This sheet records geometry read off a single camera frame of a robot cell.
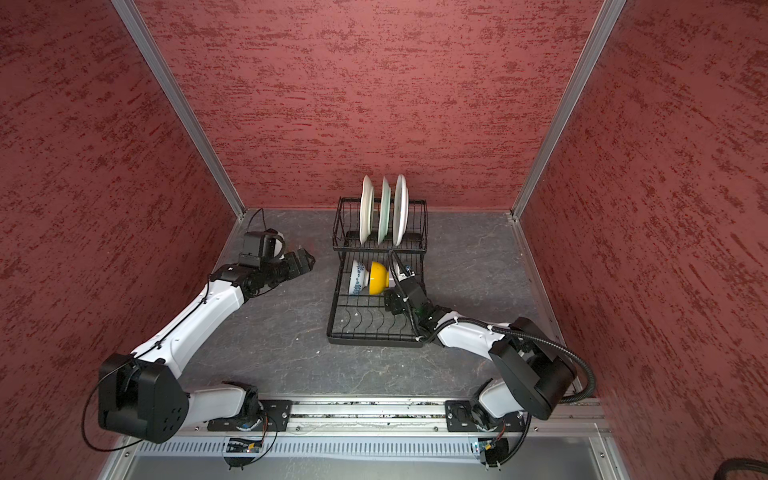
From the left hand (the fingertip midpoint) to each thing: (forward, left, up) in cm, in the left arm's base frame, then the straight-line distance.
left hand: (303, 270), depth 85 cm
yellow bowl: (+1, -22, -6) cm, 23 cm away
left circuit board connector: (-41, +11, -18) cm, 46 cm away
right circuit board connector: (-41, -52, -17) cm, 68 cm away
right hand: (-3, -27, -9) cm, 29 cm away
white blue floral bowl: (+1, -16, -5) cm, 17 cm away
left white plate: (+7, -19, +18) cm, 27 cm away
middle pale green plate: (+6, -24, +19) cm, 31 cm away
